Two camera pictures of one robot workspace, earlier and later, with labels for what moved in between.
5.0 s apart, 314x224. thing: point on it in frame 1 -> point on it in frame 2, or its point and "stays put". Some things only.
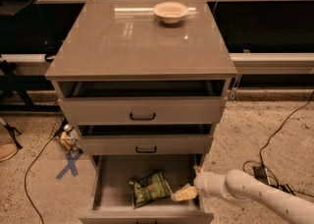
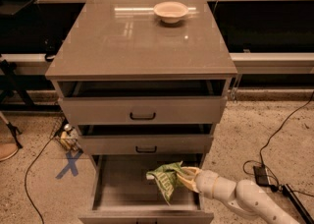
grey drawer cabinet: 146,96 stays put
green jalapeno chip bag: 149,188 -> 165,177
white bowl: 170,12 stays put
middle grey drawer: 146,140 stays put
